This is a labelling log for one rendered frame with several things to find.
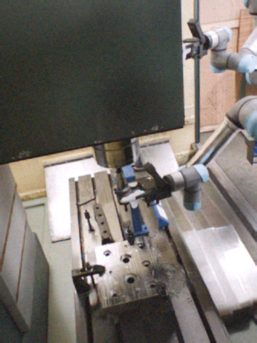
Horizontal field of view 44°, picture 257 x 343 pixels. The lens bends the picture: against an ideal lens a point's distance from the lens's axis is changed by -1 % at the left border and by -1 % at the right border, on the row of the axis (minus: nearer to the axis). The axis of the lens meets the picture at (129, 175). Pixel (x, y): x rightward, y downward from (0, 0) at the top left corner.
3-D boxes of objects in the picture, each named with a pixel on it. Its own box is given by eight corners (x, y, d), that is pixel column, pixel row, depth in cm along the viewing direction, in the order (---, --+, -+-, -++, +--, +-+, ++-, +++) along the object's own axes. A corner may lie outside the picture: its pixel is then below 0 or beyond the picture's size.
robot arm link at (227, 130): (242, 82, 124) (168, 172, 146) (252, 91, 115) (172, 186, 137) (263, 96, 128) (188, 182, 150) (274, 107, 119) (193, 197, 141)
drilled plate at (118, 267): (149, 243, 138) (148, 235, 136) (167, 300, 114) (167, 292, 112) (96, 255, 136) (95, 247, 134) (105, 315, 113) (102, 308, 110)
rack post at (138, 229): (147, 225, 153) (140, 174, 137) (149, 233, 149) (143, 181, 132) (126, 230, 153) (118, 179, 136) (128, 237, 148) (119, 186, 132)
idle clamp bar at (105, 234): (103, 211, 166) (101, 201, 163) (114, 245, 145) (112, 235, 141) (93, 214, 165) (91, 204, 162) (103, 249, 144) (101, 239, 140)
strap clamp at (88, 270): (108, 279, 130) (102, 255, 122) (109, 286, 127) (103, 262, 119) (76, 287, 129) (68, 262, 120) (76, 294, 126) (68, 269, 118)
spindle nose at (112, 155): (89, 152, 114) (82, 122, 107) (130, 140, 117) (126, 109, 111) (102, 174, 101) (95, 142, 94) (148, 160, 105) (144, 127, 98)
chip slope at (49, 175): (170, 169, 240) (169, 138, 225) (206, 233, 182) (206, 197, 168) (53, 194, 232) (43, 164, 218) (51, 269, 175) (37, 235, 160)
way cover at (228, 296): (200, 194, 212) (200, 174, 203) (276, 315, 138) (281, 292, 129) (157, 204, 209) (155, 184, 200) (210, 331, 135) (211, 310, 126)
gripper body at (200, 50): (193, 62, 133) (212, 54, 139) (193, 40, 129) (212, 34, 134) (180, 60, 138) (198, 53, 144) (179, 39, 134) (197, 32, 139)
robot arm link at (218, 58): (225, 76, 146) (226, 51, 139) (206, 72, 153) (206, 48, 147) (235, 71, 149) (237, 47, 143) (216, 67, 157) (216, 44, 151)
